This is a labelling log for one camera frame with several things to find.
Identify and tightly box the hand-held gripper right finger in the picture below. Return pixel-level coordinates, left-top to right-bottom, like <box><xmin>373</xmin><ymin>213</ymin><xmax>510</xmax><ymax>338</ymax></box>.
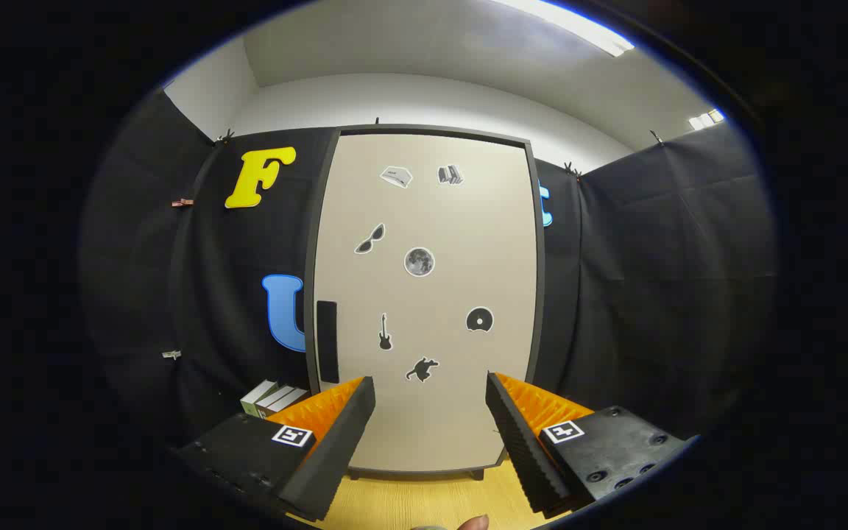
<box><xmin>485</xmin><ymin>372</ymin><xmax>693</xmax><ymax>520</ymax></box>

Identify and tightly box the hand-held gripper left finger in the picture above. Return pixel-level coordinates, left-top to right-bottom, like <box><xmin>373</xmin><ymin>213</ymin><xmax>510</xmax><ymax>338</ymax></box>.
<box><xmin>174</xmin><ymin>376</ymin><xmax>377</xmax><ymax>522</ymax></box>

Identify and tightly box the black cabinet door handle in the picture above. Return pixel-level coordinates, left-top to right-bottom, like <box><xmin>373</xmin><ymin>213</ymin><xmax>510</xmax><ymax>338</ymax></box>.
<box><xmin>317</xmin><ymin>300</ymin><xmax>339</xmax><ymax>384</ymax></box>

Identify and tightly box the brown book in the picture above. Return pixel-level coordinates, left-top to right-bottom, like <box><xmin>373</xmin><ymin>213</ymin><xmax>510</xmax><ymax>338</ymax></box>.
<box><xmin>266</xmin><ymin>389</ymin><xmax>311</xmax><ymax>420</ymax></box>
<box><xmin>255</xmin><ymin>385</ymin><xmax>297</xmax><ymax>419</ymax></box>

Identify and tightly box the light green book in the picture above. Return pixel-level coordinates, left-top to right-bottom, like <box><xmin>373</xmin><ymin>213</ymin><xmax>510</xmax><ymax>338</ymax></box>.
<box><xmin>240</xmin><ymin>380</ymin><xmax>279</xmax><ymax>417</ymax></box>

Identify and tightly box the black backdrop cloth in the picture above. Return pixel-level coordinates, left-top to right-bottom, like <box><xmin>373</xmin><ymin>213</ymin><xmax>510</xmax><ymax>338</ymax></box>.
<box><xmin>78</xmin><ymin>88</ymin><xmax>777</xmax><ymax>450</ymax></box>

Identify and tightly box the dark grey cabinet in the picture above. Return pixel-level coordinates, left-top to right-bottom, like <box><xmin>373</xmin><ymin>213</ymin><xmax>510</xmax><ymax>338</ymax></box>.
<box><xmin>303</xmin><ymin>124</ymin><xmax>548</xmax><ymax>483</ymax></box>

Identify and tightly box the long ceiling light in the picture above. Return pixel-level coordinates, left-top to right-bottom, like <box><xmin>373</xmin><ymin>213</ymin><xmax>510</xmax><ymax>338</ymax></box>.
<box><xmin>490</xmin><ymin>0</ymin><xmax>635</xmax><ymax>58</ymax></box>

